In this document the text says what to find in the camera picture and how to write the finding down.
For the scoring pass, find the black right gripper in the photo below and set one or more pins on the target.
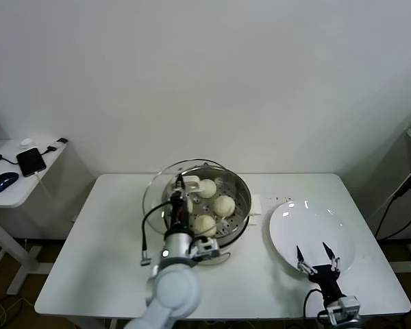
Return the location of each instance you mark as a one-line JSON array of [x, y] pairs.
[[327, 277]]

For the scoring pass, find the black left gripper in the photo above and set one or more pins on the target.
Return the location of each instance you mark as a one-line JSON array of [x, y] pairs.
[[179, 216]]

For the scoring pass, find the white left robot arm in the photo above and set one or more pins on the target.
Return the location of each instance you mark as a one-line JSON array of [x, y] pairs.
[[174, 294]]

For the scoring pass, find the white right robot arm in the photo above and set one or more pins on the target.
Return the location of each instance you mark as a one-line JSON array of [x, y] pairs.
[[352, 325]]

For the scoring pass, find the perforated steel steamer basket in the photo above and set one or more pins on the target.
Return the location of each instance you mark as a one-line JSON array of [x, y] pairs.
[[241, 195]]

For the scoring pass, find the white round plate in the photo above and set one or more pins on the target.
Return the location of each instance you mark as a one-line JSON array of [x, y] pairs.
[[311, 226]]

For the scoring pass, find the black power adapter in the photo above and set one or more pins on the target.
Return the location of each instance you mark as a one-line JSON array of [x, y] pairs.
[[405, 186]]

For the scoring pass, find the white adapter with black plugs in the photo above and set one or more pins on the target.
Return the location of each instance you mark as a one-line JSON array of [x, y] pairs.
[[57, 143]]

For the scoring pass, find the black smartphone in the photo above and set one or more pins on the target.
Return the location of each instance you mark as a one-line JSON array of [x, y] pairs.
[[31, 161]]

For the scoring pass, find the small white case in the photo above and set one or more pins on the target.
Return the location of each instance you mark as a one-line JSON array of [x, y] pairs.
[[26, 142]]

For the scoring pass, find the white side desk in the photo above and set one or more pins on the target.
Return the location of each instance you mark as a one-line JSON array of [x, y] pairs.
[[7, 198]]

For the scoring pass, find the blue computer mouse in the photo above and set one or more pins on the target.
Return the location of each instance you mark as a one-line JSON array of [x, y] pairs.
[[3, 181]]

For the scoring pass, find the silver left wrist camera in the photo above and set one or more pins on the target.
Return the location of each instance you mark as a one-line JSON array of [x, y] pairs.
[[207, 248]]

